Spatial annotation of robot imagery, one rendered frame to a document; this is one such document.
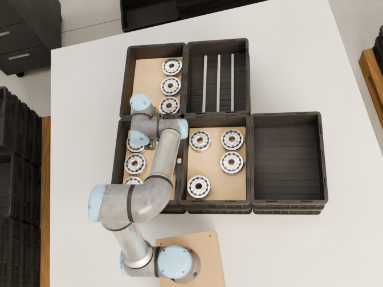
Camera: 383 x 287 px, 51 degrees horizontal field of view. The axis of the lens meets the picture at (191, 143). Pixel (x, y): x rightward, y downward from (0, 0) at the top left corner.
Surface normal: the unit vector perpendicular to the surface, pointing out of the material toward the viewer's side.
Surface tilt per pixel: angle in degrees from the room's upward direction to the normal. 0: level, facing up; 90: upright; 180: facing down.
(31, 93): 0
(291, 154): 0
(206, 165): 0
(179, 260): 9
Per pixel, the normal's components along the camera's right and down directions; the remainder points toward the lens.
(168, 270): 0.00, -0.35
